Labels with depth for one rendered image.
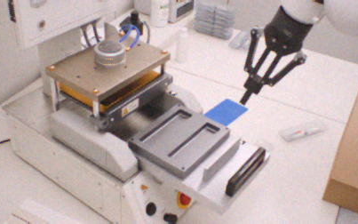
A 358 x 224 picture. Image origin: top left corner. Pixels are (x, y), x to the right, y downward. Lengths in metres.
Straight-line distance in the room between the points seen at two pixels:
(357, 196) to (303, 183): 0.17
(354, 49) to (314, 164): 2.20
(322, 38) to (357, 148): 2.32
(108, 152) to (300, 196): 0.60
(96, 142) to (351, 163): 0.70
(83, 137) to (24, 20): 0.30
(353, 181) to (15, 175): 0.96
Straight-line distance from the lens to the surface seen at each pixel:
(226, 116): 1.55
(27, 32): 1.08
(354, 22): 0.72
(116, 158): 1.00
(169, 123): 1.11
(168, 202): 1.14
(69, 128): 1.07
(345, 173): 1.28
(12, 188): 1.30
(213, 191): 0.96
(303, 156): 1.46
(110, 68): 1.07
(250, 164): 0.99
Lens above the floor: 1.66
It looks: 36 degrees down
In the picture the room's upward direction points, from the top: 5 degrees clockwise
